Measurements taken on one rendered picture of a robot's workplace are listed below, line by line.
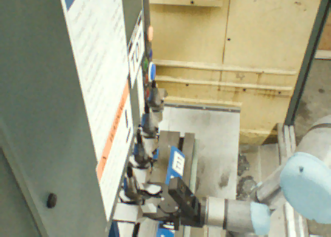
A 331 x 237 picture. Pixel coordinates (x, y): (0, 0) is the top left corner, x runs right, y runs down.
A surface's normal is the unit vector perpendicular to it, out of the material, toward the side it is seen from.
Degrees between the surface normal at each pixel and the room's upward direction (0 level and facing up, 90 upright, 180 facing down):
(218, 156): 24
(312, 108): 0
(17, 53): 90
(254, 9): 88
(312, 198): 88
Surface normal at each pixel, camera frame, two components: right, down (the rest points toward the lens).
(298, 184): -0.69, 0.48
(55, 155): 0.99, 0.09
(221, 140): -0.07, -0.36
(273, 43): -0.14, 0.69
